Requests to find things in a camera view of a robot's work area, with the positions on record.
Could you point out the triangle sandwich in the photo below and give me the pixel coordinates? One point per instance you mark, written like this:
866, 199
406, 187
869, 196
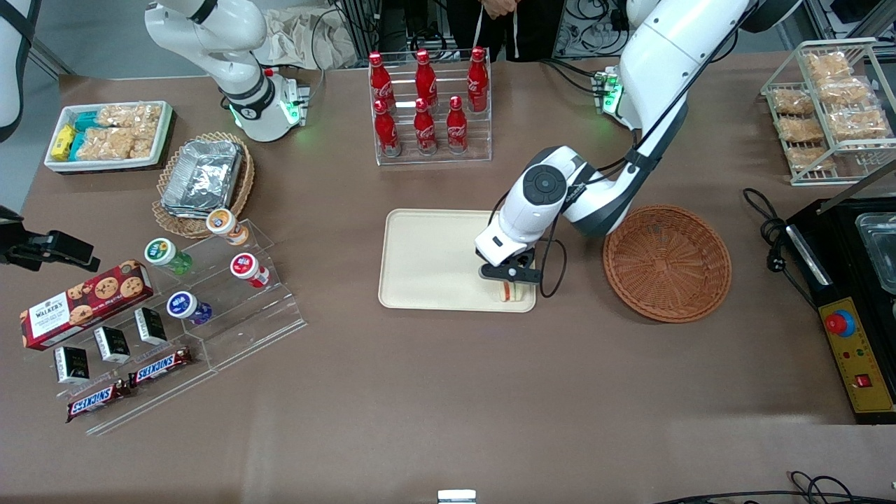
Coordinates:
512, 292

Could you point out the black appliance with yellow panel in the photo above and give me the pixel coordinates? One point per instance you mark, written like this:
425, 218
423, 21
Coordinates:
850, 350

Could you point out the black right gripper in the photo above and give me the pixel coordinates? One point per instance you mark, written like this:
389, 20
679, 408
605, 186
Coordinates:
19, 248

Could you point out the teal snack packet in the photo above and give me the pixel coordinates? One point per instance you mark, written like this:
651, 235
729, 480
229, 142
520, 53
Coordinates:
87, 121
76, 145

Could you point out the clear acrylic stepped display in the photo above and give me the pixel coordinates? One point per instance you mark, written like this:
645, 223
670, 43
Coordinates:
245, 329

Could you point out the Snickers chocolate bar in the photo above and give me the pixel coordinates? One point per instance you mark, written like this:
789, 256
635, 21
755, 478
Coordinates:
98, 401
161, 366

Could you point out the white rectangular snack bin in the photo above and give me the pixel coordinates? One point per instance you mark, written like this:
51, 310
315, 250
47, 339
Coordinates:
105, 164

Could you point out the cup with green lid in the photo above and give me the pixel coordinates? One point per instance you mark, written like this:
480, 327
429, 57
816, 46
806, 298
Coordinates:
164, 252

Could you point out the clear bag of fried snacks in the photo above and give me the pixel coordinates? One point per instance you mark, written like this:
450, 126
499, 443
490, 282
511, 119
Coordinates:
828, 65
800, 129
793, 101
858, 124
845, 91
810, 159

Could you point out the crumpled beige paper bag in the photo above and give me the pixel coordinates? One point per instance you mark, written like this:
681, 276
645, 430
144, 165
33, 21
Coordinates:
308, 38

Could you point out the stack of foil trays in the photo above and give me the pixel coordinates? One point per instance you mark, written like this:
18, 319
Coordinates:
203, 175

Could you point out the small silver white object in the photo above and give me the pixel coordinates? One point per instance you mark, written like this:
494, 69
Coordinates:
456, 497

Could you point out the brown round wicker basket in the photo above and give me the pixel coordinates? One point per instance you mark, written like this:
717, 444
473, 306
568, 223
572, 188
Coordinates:
665, 262

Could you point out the red cola bottle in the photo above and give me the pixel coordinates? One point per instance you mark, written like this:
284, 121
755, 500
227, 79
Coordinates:
379, 73
386, 129
424, 128
477, 73
456, 126
425, 70

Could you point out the yellow snack packet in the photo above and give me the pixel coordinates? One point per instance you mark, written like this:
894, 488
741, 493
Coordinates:
63, 142

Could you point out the grey metal rod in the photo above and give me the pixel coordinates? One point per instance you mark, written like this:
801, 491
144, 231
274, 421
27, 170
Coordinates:
857, 187

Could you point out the cup with red lid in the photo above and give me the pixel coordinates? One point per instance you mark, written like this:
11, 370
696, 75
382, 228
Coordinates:
246, 267

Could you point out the light oval wicker basket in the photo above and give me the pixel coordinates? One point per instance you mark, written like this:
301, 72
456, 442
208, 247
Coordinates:
175, 225

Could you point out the cream rectangular plastic tray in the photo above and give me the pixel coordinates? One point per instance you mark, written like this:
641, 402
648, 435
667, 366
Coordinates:
434, 259

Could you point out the red Walkers cookie box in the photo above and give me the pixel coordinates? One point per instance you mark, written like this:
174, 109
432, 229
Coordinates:
84, 304

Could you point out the cup with blue lid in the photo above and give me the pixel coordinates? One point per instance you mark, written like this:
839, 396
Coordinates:
184, 306

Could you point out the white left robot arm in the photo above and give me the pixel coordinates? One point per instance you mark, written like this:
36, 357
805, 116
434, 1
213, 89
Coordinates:
672, 42

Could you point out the person in dark clothes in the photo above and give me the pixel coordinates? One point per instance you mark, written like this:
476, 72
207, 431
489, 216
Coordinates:
532, 28

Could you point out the clear container in appliance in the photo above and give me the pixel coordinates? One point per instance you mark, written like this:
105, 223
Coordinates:
880, 248

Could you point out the clear acrylic bottle rack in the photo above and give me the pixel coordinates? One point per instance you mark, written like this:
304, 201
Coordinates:
434, 159

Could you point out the cup with orange lid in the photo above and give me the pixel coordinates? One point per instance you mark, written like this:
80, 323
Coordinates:
224, 224

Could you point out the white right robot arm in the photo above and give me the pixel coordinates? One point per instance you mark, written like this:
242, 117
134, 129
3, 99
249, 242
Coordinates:
245, 77

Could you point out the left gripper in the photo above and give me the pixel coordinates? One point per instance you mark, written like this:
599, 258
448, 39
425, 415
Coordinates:
526, 259

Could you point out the clear bag of popcorn snacks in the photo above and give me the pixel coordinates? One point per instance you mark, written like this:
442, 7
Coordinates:
145, 143
129, 114
105, 143

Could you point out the small black box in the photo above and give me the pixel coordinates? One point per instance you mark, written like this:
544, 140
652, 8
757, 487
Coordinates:
72, 365
150, 327
112, 345

